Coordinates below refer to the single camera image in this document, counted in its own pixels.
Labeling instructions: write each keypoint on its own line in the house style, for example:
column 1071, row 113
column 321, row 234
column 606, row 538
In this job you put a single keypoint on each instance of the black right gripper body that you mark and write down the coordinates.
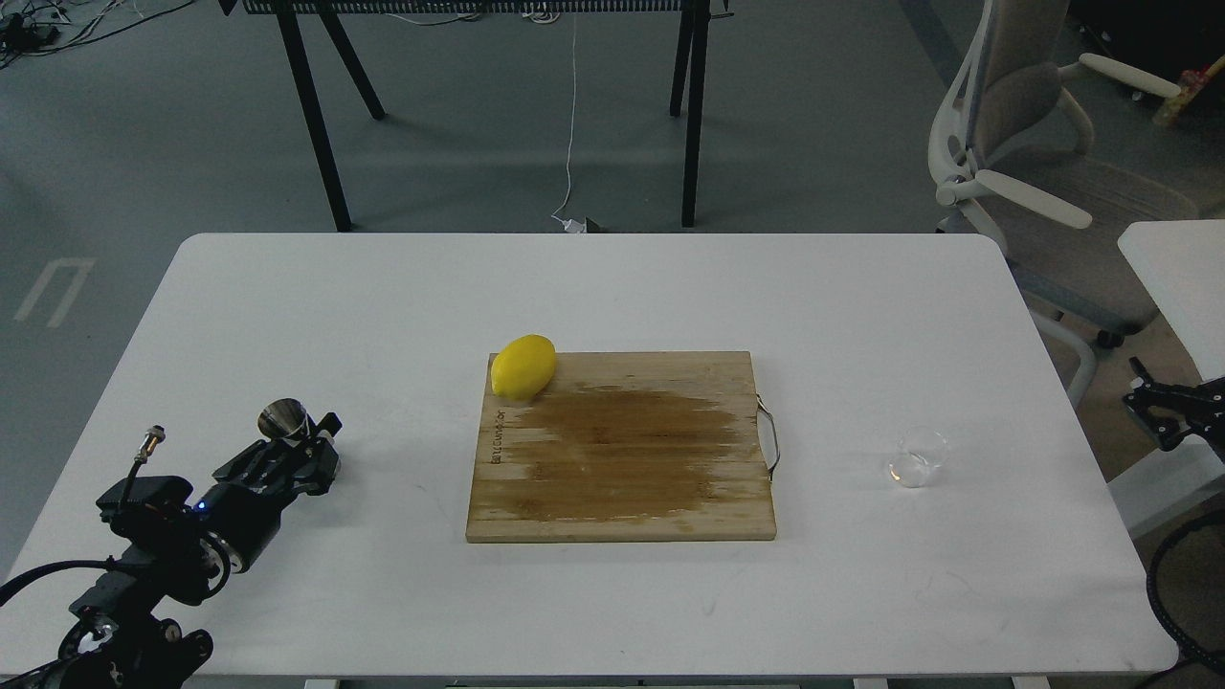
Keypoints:
column 1206, row 407

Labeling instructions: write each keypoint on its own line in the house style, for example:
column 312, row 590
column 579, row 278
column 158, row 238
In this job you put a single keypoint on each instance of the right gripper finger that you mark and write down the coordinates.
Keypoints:
column 1166, row 411

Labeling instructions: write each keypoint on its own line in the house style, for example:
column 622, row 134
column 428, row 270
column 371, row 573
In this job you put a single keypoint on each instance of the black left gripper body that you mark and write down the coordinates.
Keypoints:
column 242, row 511

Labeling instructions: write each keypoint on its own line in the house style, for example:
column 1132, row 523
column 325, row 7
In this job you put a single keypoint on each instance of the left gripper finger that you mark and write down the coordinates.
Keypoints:
column 324, row 430

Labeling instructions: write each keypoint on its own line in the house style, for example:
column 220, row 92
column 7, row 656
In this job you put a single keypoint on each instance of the steel double jigger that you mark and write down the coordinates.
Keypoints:
column 285, row 419

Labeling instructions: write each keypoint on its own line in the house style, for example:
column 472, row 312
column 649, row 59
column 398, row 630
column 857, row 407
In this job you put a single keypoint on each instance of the small clear glass cup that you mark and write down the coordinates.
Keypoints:
column 920, row 457

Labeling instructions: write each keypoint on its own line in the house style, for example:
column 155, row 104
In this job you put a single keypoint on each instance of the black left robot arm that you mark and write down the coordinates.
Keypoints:
column 182, row 549

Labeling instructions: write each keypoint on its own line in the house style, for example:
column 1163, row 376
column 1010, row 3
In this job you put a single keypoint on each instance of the yellow lemon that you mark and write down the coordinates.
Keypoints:
column 523, row 368

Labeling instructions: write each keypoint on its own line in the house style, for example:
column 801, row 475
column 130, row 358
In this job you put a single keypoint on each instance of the grey office chair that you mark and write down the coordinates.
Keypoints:
column 1009, row 155

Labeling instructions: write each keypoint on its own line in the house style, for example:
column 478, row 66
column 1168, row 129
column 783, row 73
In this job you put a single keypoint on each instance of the wooden cutting board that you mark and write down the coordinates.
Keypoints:
column 625, row 448

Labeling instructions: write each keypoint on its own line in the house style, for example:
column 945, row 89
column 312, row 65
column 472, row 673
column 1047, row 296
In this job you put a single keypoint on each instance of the black metal frame table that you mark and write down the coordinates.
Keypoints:
column 487, row 90

